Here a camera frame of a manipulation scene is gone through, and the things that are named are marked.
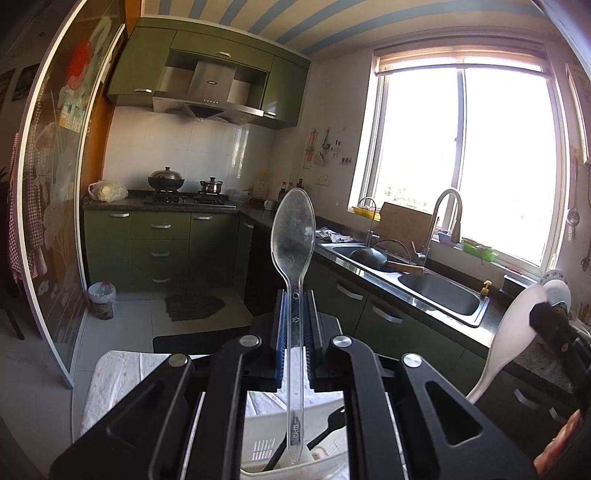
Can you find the trash bin with bag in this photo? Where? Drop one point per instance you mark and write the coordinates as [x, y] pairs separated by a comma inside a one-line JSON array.
[[101, 300]]

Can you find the steel lidded pot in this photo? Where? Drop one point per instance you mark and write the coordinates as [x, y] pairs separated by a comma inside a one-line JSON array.
[[211, 186]]

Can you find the black plastic utensil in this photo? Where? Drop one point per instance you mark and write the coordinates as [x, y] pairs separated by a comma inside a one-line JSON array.
[[330, 419]]

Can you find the crumpled rag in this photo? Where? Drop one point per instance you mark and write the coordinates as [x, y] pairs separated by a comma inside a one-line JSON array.
[[334, 236]]

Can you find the yellow tray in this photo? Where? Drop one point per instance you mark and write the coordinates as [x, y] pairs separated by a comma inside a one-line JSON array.
[[364, 211]]

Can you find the window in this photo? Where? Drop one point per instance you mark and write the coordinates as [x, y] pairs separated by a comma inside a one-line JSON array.
[[461, 138]]

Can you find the steel range hood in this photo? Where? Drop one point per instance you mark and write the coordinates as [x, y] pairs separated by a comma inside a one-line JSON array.
[[207, 92]]

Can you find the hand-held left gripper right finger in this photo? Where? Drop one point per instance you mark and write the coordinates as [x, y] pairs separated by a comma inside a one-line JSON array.
[[311, 344]]

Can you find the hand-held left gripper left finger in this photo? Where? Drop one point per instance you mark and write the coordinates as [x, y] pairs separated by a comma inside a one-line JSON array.
[[282, 344]]

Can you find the black lidded wok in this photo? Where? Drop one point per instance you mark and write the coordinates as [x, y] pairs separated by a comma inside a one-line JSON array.
[[166, 179]]

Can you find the wooden cutting board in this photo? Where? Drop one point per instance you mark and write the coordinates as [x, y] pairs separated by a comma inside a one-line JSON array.
[[406, 224]]

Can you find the tall steel faucet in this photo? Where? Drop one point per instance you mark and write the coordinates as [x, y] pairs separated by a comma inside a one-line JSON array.
[[445, 198]]

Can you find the dark box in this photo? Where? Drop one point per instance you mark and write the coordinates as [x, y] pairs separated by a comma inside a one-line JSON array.
[[515, 285]]

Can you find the green cabinets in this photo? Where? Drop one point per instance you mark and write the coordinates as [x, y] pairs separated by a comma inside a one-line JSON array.
[[157, 249], [147, 60]]

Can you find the white rice spoon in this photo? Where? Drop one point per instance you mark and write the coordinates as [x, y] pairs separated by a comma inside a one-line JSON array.
[[512, 323]]

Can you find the black rectangular mat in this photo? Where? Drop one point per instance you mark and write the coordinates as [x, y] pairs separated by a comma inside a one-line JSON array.
[[198, 342]]

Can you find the dark floor mat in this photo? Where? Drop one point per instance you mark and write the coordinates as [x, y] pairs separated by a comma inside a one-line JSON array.
[[194, 307]]

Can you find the green bowl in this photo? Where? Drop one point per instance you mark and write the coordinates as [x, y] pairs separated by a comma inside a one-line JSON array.
[[480, 251]]

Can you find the wall outlet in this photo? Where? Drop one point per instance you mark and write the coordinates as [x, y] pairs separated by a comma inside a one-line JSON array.
[[324, 179]]

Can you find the plastic bag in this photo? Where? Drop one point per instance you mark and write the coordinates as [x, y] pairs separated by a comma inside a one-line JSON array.
[[108, 191]]

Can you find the green lower cabinets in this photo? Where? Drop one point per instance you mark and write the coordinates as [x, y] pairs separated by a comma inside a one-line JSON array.
[[157, 249]]

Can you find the person's right hand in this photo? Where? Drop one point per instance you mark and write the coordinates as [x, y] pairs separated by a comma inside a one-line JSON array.
[[556, 450]]

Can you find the white printed plate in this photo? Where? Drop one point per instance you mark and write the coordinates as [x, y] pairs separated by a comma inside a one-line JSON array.
[[556, 284]]

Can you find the clear plastic spoon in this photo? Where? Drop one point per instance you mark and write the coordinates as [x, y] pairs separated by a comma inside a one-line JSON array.
[[292, 230]]

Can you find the hanging metal strainer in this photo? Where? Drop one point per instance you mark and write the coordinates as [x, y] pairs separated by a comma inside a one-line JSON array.
[[573, 221]]

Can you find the steel double sink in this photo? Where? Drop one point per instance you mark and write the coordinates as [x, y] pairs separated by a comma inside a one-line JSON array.
[[443, 295]]

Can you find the yellow soap dispenser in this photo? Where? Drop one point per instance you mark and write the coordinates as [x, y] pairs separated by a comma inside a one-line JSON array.
[[485, 288]]

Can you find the white plastic basket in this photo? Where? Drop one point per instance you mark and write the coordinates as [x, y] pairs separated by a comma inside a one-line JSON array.
[[263, 434]]

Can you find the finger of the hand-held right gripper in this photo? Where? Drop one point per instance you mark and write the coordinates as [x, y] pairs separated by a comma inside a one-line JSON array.
[[551, 325]]

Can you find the white cup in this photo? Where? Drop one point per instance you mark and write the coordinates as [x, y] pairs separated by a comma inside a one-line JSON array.
[[269, 205]]

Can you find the green upper cabinets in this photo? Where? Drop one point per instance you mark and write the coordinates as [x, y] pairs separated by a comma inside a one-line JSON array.
[[147, 60]]

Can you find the black gas stove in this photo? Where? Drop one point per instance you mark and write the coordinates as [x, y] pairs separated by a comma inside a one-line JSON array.
[[184, 200]]

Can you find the red checkered cloth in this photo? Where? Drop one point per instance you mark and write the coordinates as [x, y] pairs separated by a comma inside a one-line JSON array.
[[21, 221]]

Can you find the printed sliding glass door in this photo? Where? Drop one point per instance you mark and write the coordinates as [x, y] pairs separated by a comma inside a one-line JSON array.
[[60, 184]]

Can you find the small steel faucet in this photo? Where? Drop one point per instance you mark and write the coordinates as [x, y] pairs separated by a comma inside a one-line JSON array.
[[369, 217]]

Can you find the dark sauce bottle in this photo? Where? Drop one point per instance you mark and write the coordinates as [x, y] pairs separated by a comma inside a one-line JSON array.
[[282, 191]]

